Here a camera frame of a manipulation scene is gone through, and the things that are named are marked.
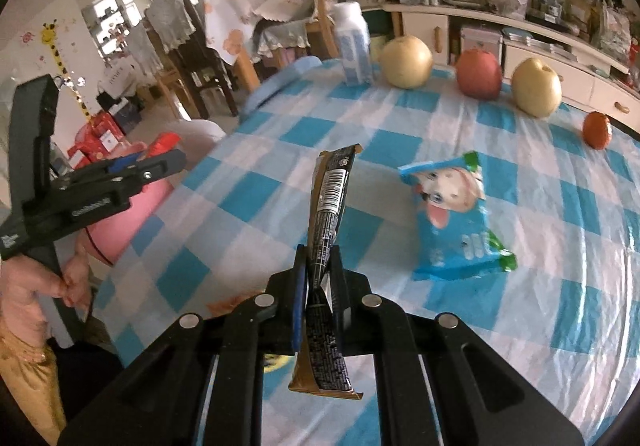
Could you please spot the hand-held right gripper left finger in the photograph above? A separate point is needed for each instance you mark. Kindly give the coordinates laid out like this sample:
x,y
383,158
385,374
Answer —
x,y
298,321

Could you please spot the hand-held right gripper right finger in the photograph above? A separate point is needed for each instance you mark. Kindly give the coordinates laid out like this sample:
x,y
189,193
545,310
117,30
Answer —
x,y
350,321

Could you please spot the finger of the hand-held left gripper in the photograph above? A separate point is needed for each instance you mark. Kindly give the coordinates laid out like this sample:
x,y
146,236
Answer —
x,y
95,171
160,166

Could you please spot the red foil snack wrapper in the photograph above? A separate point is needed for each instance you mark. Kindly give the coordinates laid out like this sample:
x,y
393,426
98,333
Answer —
x,y
165,144

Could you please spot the pink plastic chair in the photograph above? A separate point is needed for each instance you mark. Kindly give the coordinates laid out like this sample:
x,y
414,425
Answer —
x,y
130,216

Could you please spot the brown stick packet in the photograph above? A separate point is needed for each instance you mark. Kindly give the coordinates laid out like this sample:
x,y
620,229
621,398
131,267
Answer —
x,y
327,196

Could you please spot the person's left forearm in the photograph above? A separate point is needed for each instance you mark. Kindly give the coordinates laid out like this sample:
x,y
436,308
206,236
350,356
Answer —
x,y
25,366

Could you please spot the person's left hand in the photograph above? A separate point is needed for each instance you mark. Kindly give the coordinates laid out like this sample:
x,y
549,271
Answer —
x,y
30,291

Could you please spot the red cardboard box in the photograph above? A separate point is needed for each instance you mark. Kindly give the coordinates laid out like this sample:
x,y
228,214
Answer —
x,y
95,136

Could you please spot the white cushion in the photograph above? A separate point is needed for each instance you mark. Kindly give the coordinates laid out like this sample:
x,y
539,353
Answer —
x,y
200,131

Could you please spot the dark wooden chair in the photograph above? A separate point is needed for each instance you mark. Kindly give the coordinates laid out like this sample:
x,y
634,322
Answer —
x,y
180,66

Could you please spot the blue snack packet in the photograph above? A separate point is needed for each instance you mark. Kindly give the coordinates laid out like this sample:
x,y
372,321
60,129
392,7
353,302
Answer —
x,y
450,236

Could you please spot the lace chair cover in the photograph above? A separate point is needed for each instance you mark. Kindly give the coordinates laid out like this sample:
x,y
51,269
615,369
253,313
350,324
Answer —
x,y
167,19

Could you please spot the fruit print tablecloth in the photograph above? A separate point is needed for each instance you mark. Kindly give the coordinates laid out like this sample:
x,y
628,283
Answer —
x,y
225,26

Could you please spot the pink plastic stool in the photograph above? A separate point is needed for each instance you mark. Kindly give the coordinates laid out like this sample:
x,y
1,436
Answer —
x,y
284,57

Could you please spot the blue checked plastic tablecloth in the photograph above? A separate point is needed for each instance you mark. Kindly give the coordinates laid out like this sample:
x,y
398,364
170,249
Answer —
x,y
550,226

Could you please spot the white milk bottle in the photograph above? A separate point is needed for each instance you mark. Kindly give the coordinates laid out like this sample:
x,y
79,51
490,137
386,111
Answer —
x,y
352,46

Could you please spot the large yellow pear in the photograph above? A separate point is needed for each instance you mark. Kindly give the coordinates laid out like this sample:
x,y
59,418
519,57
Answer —
x,y
406,61

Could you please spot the red apple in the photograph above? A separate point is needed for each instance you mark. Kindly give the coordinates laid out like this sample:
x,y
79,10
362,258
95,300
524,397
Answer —
x,y
479,74

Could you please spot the small yellow pear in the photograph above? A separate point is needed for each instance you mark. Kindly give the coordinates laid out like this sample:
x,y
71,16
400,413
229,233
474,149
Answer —
x,y
536,87

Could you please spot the orange tangerine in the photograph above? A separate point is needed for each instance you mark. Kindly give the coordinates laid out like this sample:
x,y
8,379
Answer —
x,y
596,130

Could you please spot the silver metal case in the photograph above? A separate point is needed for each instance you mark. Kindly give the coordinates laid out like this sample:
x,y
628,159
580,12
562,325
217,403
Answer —
x,y
480,36

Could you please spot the white television cabinet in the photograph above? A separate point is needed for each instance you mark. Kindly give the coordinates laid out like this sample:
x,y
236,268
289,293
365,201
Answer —
x,y
575,76

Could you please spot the giraffe wall sticker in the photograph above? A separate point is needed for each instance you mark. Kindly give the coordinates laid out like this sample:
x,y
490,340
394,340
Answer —
x,y
60,71

